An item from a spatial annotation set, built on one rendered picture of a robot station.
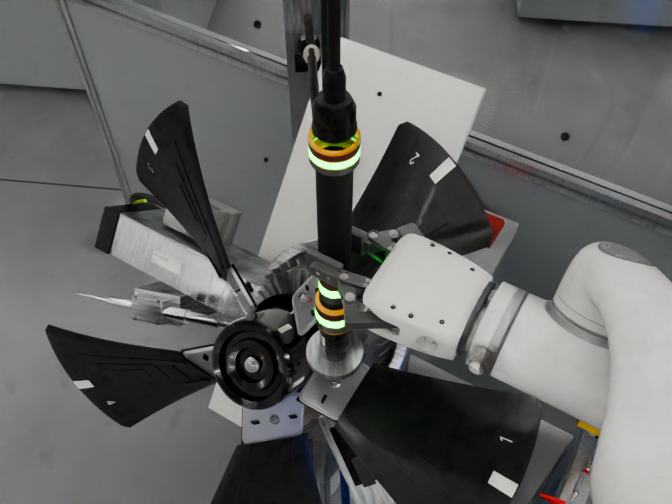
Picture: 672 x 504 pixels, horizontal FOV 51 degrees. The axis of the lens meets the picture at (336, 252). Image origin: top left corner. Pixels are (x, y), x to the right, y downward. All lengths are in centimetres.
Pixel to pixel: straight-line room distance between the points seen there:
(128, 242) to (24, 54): 214
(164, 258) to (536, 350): 70
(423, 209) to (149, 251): 51
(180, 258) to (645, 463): 81
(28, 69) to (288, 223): 229
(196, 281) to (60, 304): 149
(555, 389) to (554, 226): 97
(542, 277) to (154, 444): 124
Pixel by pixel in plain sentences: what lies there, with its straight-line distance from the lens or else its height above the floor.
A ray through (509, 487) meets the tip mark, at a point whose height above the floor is 119.
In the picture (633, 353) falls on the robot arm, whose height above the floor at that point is 159.
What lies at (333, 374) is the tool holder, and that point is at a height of 127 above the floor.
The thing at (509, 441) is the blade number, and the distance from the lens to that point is 91.
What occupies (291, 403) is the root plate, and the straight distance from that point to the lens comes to 100.
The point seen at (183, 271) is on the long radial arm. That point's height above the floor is 112.
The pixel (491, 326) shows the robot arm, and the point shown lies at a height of 150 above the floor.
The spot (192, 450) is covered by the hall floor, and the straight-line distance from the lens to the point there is 222.
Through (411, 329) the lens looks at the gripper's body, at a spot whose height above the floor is 148.
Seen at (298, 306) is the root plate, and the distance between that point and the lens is 94.
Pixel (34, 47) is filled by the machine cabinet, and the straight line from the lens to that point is 323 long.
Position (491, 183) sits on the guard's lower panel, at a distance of 156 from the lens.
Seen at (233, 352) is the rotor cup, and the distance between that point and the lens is 92.
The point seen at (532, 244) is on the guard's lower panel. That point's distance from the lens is 165.
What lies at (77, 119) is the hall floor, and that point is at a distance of 323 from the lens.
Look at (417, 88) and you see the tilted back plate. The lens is 108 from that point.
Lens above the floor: 202
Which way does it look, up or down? 52 degrees down
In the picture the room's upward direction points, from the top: straight up
